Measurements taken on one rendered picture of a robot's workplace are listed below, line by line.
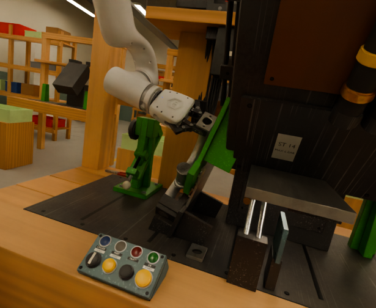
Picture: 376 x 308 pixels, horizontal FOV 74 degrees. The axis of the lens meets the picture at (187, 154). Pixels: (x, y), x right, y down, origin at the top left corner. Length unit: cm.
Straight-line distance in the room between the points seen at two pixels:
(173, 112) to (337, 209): 44
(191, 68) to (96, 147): 54
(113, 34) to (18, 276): 57
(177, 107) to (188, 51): 37
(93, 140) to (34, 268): 70
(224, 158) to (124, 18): 41
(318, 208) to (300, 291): 26
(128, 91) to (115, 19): 18
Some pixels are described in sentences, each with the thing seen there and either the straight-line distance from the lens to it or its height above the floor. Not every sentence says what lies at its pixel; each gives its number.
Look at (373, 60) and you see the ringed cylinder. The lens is 41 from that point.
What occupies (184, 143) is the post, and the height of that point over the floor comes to 108.
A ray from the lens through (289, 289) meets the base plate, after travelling 63.
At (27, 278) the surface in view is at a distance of 64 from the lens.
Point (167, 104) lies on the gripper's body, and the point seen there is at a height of 123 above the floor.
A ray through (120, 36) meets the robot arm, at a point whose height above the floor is 137.
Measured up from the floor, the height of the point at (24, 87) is 99.
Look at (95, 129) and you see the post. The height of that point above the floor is 106.
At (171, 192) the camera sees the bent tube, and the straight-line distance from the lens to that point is 69.
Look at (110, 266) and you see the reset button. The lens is 51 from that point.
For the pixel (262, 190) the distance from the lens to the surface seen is 42.
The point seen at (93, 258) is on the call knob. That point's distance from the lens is 53.
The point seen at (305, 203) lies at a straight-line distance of 43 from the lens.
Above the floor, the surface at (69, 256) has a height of 90.
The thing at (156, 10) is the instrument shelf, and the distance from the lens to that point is 97.
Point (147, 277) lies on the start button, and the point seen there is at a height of 94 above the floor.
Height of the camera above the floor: 124
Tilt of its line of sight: 11 degrees down
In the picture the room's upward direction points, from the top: 10 degrees clockwise
